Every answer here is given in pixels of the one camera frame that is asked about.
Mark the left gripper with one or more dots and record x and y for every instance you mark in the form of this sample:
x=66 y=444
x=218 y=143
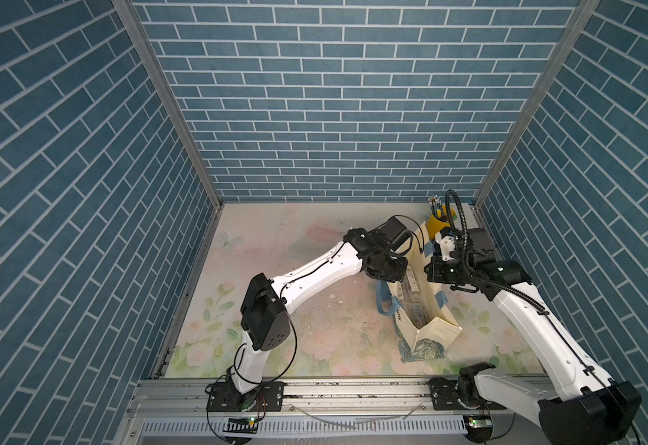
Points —
x=397 y=273

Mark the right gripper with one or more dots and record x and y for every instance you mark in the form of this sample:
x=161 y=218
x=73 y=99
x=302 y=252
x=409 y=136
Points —
x=431 y=273

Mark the clear compass set case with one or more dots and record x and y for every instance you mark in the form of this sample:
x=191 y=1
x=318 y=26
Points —
x=412 y=299

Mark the cream canvas tote bag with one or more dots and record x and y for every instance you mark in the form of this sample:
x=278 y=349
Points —
x=430 y=342

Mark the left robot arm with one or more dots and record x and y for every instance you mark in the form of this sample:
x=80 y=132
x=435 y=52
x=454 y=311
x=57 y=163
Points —
x=269 y=303

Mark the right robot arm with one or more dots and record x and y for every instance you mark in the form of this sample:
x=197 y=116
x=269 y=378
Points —
x=585 y=403

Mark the yellow pen holder cup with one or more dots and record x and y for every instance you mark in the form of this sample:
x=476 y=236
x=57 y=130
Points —
x=437 y=222

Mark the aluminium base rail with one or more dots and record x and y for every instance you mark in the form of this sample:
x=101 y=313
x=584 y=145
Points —
x=309 y=409

